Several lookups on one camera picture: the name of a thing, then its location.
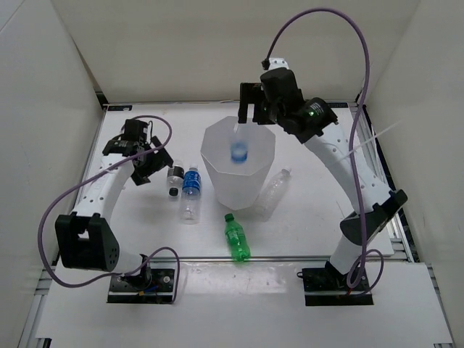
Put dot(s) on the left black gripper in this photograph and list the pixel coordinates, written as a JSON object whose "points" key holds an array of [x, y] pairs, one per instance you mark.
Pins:
{"points": [[159, 160]]}

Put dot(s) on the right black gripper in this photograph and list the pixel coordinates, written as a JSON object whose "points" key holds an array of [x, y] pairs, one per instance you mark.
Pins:
{"points": [[251, 94]]}

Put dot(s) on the small black-label bottle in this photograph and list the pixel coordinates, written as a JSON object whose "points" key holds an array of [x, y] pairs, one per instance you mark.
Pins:
{"points": [[175, 176]]}

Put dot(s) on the crushed blue-label water bottle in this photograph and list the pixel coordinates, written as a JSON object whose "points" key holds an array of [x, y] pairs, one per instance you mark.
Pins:
{"points": [[239, 143]]}

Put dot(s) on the blue-label clear bottle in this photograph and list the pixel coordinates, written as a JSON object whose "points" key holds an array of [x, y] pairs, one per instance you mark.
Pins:
{"points": [[191, 195]]}

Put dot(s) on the clear unlabelled plastic bottle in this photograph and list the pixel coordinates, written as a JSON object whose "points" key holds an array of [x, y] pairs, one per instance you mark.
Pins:
{"points": [[272, 194]]}

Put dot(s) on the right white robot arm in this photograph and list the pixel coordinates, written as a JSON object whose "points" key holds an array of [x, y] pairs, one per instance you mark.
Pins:
{"points": [[373, 201]]}

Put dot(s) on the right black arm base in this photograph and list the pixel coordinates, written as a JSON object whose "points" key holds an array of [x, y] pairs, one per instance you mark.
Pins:
{"points": [[321, 289]]}

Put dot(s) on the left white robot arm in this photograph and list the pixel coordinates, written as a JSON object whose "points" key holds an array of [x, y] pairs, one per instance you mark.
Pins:
{"points": [[85, 238]]}

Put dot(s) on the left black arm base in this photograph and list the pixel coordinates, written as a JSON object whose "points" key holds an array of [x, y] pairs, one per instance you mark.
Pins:
{"points": [[151, 286]]}

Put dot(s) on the white octagonal bin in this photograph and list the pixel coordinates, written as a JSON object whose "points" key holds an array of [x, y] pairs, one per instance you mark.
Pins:
{"points": [[237, 185]]}

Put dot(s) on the green soda bottle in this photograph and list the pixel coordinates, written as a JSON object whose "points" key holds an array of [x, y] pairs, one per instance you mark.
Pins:
{"points": [[236, 239]]}

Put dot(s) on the white zip tie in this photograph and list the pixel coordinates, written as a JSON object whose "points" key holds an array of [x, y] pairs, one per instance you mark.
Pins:
{"points": [[372, 138]]}

